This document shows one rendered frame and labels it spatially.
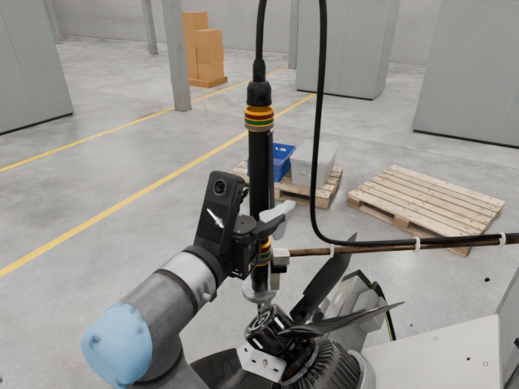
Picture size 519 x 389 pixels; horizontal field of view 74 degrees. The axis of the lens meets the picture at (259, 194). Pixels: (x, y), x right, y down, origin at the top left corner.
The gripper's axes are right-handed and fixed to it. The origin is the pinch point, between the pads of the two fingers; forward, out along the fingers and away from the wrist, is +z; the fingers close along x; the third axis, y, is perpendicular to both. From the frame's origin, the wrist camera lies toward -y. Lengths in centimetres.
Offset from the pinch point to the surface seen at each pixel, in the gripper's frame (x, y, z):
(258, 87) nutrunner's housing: 0.6, -19.2, -4.4
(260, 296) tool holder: 1.5, 19.5, -5.2
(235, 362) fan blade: -9, 55, 0
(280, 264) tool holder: 3.9, 12.8, -2.0
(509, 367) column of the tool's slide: 55, 58, 38
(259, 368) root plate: 0.5, 44.7, -3.8
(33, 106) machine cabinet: -589, 132, 260
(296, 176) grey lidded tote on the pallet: -105, 139, 258
